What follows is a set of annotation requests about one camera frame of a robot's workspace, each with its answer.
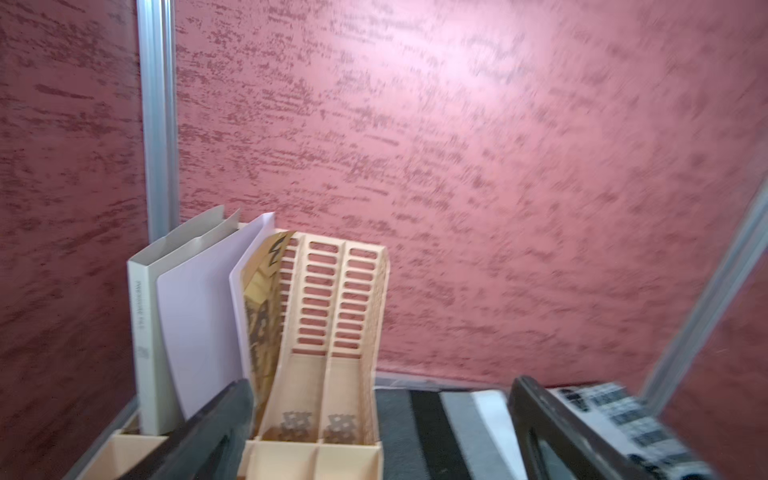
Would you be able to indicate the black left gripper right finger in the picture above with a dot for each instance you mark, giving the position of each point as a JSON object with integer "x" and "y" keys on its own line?
{"x": 539, "y": 418}

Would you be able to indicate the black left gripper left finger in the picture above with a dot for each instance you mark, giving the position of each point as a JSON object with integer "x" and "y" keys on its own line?
{"x": 209, "y": 445}

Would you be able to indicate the black white checkered knit scarf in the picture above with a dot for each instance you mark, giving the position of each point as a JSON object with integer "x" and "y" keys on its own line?
{"x": 624, "y": 423}

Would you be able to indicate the grey black striped scarf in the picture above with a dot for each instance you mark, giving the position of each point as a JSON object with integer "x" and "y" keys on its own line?
{"x": 447, "y": 435}

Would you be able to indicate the beige plastic file organizer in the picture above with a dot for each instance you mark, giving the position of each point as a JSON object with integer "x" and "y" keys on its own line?
{"x": 320, "y": 421}

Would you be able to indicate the lilac paper folder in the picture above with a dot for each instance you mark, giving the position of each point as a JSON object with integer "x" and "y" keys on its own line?
{"x": 200, "y": 326}

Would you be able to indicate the brown patterned booklet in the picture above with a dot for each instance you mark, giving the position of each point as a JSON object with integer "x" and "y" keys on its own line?
{"x": 262, "y": 299}

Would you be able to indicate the right aluminium corner post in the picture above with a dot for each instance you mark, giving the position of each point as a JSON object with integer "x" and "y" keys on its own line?
{"x": 743, "y": 253}

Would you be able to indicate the aluminium corner post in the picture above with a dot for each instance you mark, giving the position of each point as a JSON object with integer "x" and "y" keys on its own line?
{"x": 743, "y": 253}
{"x": 157, "y": 49}

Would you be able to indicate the left aluminium corner post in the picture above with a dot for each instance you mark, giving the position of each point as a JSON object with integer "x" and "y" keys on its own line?
{"x": 157, "y": 49}

